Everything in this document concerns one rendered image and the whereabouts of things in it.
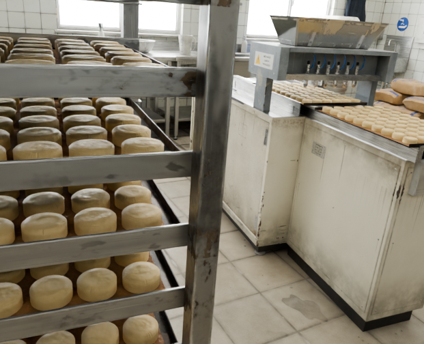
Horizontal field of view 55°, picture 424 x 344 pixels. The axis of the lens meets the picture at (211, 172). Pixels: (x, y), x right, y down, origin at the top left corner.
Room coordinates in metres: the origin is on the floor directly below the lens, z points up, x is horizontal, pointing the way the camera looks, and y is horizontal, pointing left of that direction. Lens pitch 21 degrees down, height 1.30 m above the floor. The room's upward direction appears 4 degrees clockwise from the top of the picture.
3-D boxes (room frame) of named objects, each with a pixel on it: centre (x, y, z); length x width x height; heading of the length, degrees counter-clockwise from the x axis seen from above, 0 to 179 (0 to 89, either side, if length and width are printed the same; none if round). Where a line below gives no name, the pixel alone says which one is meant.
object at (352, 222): (1.86, -0.75, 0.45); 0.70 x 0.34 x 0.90; 22
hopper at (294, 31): (2.33, -0.56, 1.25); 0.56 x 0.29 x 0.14; 112
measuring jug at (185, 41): (4.58, 0.36, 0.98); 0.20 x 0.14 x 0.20; 70
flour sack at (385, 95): (5.53, -2.40, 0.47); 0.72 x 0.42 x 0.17; 120
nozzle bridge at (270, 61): (2.33, -0.56, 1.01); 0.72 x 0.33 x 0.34; 112
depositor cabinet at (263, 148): (2.77, -0.38, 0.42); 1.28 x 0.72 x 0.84; 22
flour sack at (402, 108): (5.19, -2.32, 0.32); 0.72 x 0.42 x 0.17; 34
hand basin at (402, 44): (6.20, -2.49, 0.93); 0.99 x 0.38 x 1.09; 29
